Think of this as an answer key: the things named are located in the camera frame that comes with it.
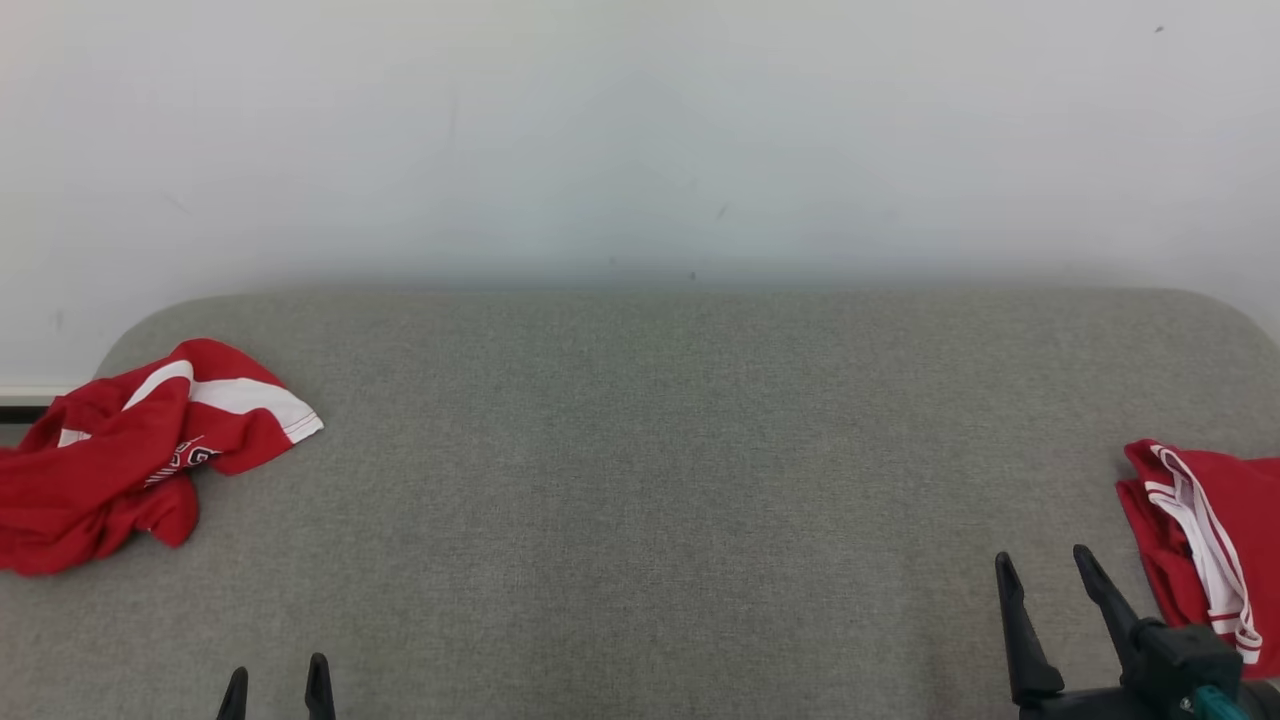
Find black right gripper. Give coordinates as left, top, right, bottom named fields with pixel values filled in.
left=994, top=544, right=1280, bottom=720

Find red Bulls 23 jersey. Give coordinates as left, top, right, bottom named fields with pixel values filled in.
left=1116, top=439, right=1280, bottom=681

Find red white jersey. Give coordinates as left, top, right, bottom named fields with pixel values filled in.
left=0, top=338, right=324, bottom=577

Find grey fabric sofa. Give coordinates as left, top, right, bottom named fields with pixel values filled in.
left=0, top=288, right=1280, bottom=720

